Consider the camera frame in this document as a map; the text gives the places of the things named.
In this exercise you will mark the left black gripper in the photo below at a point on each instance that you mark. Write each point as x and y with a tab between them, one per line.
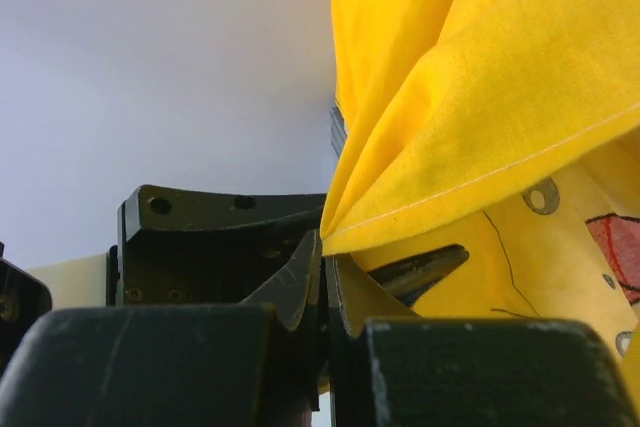
189	247

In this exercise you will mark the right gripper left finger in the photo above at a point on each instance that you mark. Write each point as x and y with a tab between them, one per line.
254	363

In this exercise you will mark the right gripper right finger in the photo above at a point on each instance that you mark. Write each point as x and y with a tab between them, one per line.
390	367

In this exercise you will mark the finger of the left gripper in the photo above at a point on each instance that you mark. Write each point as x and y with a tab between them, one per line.
409	278

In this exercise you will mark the yellow pillowcase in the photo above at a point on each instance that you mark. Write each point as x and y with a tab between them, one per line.
507	127

